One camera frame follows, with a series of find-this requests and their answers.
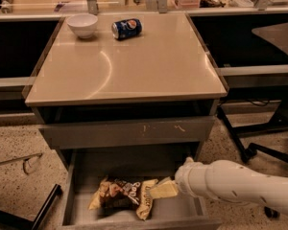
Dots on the brown chip bag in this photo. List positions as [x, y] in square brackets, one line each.
[115, 192]

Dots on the blue Pepsi can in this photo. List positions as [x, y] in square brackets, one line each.
[127, 28]

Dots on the open middle drawer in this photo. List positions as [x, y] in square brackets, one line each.
[137, 163]

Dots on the black office chair base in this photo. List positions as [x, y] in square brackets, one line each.
[251, 151]

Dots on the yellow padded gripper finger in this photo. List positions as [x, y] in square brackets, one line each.
[164, 188]

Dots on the black bar on floor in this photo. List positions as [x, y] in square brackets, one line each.
[21, 220]

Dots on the closed top drawer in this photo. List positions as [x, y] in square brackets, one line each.
[127, 133]

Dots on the metal rod on floor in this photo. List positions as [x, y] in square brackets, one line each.
[27, 161]

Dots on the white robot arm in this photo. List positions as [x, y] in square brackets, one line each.
[225, 181]

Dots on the white ceramic bowl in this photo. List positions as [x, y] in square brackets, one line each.
[82, 25]

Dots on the dark desk top right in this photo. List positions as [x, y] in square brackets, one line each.
[275, 34]

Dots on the grey drawer cabinet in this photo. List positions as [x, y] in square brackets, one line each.
[162, 73]

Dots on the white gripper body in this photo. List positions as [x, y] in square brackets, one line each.
[186, 175]

